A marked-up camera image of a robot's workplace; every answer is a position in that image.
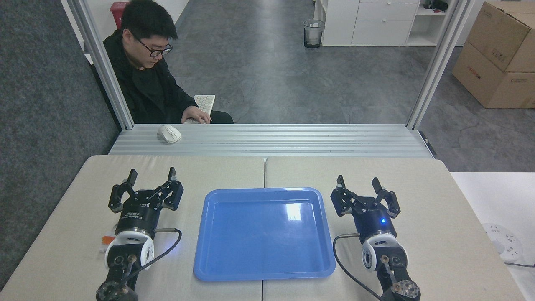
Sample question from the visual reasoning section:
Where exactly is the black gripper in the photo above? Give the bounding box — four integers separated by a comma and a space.
108, 167, 184, 240
330, 175, 401, 241

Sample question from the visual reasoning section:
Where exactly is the white orange switch part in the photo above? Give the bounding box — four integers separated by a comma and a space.
99, 235, 116, 254

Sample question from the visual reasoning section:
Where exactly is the blue plastic tray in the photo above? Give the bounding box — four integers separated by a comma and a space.
193, 187, 336, 282

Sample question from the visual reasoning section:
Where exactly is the person's hand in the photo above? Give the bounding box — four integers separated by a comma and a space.
181, 106, 212, 125

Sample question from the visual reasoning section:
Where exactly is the white computer mouse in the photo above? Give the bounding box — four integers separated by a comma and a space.
157, 125, 182, 144

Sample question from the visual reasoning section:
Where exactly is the person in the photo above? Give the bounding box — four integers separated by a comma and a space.
102, 0, 234, 125

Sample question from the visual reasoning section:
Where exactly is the white keyboard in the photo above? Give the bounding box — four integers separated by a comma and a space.
184, 95, 216, 125

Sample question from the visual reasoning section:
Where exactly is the white side table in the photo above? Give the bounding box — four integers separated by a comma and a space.
449, 172, 535, 301

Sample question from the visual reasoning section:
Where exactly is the round white power strip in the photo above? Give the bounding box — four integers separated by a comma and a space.
481, 223, 524, 263

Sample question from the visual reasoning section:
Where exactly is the large cardboard box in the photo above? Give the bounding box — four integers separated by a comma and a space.
451, 41, 535, 110

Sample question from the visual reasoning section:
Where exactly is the grey waste bin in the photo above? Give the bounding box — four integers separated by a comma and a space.
303, 19, 325, 49

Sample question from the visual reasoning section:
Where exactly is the white drawer cabinet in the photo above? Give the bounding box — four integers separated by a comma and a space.
313, 0, 451, 47

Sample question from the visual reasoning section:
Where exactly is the red box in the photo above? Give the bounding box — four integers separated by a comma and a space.
110, 2, 130, 30

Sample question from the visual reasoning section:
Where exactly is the small cardboard box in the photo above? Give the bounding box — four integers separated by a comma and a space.
466, 1, 535, 74

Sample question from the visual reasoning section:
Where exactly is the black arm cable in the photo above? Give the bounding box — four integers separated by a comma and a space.
333, 233, 383, 301
125, 227, 183, 281

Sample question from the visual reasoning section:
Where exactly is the black end bracket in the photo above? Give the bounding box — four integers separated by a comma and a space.
419, 131, 438, 156

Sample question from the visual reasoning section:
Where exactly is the silver aluminium rail bed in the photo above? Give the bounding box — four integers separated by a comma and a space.
108, 124, 435, 159

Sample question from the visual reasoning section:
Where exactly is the silver aluminium post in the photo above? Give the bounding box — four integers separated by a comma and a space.
406, 0, 477, 130
66, 0, 135, 130

